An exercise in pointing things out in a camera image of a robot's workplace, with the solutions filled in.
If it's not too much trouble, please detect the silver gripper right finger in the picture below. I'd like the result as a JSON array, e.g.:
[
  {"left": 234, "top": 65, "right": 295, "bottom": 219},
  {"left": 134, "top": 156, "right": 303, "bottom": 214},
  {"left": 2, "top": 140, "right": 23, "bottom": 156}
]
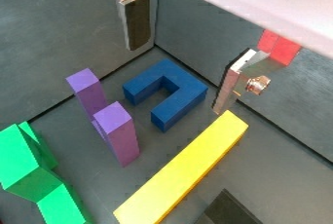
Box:
[{"left": 213, "top": 49, "right": 285, "bottom": 115}]

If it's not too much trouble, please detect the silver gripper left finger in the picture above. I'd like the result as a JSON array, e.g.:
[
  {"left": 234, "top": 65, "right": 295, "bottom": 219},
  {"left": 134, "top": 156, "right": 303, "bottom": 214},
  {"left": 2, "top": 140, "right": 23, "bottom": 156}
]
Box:
[{"left": 117, "top": 0, "right": 151, "bottom": 51}]

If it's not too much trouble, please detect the purple U-shaped block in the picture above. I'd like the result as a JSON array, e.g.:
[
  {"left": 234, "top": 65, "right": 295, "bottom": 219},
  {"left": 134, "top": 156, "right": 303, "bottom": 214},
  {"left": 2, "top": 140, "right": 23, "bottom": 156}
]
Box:
[{"left": 67, "top": 68, "right": 139, "bottom": 167}]

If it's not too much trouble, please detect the red puzzle board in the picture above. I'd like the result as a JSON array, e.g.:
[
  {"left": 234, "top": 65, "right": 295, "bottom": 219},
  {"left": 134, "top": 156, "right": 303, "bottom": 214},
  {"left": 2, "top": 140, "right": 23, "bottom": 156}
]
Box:
[{"left": 258, "top": 29, "right": 303, "bottom": 66}]

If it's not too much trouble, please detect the blue U-shaped block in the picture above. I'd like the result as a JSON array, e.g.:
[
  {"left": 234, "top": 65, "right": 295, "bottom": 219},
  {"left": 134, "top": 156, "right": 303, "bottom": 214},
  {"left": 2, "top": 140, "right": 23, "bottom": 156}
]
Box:
[{"left": 121, "top": 58, "right": 210, "bottom": 133}]

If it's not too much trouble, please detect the black block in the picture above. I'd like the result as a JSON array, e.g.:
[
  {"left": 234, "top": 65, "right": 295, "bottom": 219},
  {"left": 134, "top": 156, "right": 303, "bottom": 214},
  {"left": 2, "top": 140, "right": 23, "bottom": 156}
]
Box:
[{"left": 194, "top": 189, "right": 262, "bottom": 224}]

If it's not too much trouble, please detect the yellow long bar block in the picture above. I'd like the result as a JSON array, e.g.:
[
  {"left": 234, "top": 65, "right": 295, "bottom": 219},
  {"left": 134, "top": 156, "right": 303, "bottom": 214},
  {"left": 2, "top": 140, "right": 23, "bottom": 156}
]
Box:
[{"left": 114, "top": 111, "right": 249, "bottom": 224}]

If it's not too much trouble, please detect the green stepped block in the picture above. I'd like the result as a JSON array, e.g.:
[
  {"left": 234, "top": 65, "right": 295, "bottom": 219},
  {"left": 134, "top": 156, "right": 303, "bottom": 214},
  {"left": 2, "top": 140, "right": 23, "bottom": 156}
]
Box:
[{"left": 0, "top": 122, "right": 93, "bottom": 224}]

